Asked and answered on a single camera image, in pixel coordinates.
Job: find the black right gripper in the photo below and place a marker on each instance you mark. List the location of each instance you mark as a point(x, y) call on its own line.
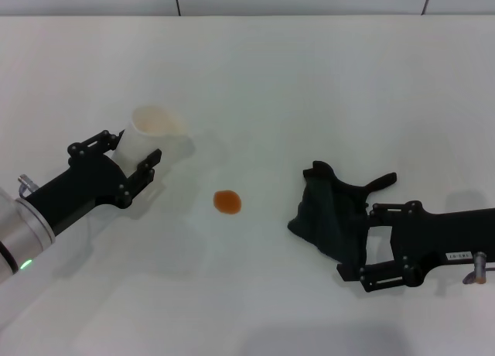
point(444, 232)

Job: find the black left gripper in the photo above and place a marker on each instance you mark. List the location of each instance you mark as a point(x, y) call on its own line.
point(85, 185)

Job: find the white paper cup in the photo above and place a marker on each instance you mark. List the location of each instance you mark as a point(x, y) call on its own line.
point(133, 147)

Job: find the dark blue rag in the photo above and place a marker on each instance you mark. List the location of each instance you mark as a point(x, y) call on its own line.
point(328, 216)

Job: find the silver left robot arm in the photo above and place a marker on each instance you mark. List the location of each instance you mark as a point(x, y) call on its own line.
point(23, 236)

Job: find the brown water stain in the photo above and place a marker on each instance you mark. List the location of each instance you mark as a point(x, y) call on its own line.
point(228, 202)

